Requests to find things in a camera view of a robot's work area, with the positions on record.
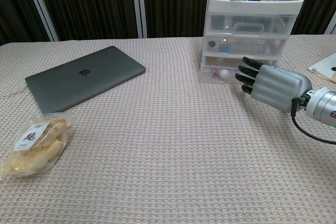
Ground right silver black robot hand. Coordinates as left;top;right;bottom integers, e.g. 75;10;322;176
235;56;313;113

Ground small clear plastic bag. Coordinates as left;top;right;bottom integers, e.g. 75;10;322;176
199;56;279;84

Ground white paper sheet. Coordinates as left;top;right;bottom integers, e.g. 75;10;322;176
307;52;336;83

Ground pink woven tablecloth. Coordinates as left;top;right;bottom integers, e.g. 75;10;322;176
0;34;336;224

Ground grey closed laptop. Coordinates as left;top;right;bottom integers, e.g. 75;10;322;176
25;45;146;115

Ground black curtain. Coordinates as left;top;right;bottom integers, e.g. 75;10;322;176
0;0;336;46

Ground clear bag of yellow snacks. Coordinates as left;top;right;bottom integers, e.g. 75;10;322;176
0;112;76;180

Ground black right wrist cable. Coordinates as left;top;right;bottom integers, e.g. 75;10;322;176
290;97;336;145

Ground grey metal frame post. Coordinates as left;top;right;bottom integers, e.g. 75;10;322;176
130;0;148;38
325;16;336;35
23;0;60;42

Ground white plastic drawer organizer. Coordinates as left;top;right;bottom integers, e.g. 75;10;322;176
199;0;305;84

